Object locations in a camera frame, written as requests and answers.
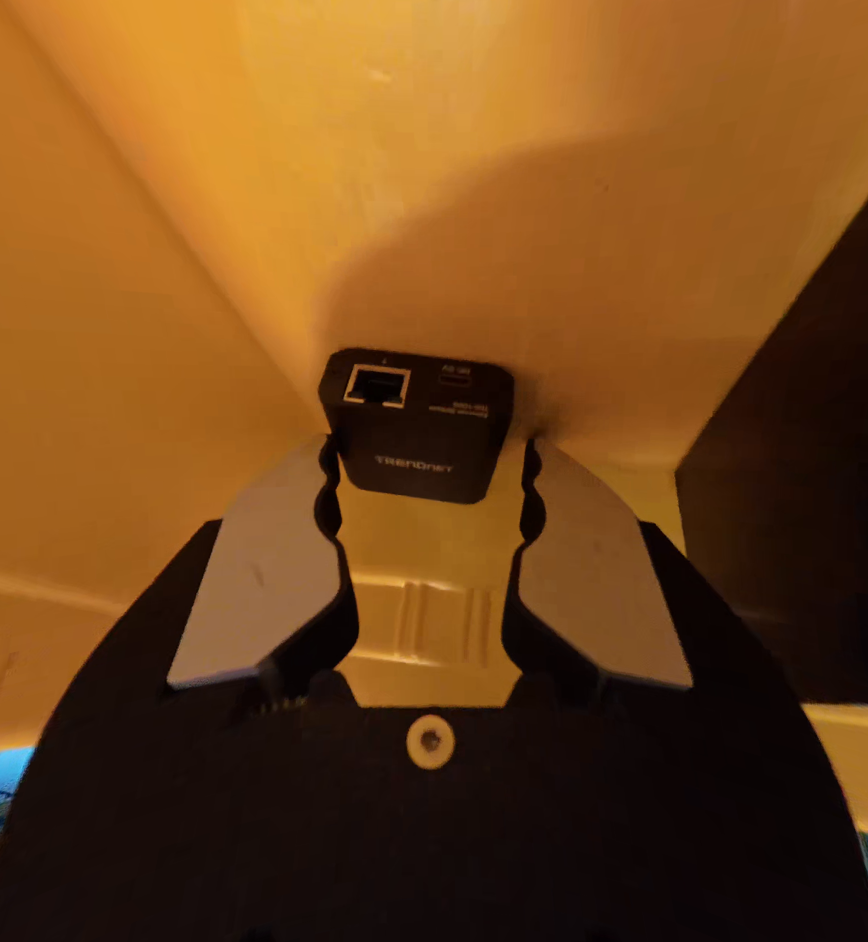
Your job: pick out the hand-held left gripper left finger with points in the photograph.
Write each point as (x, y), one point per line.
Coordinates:
(272, 559)

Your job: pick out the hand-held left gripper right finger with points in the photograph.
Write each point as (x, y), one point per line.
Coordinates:
(596, 574)

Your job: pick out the black ethernet adapter box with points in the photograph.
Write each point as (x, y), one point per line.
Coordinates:
(419, 441)

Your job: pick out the yellow plastic bin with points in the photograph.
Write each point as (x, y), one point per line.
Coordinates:
(183, 221)

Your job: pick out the dark panel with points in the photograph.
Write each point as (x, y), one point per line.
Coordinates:
(809, 478)

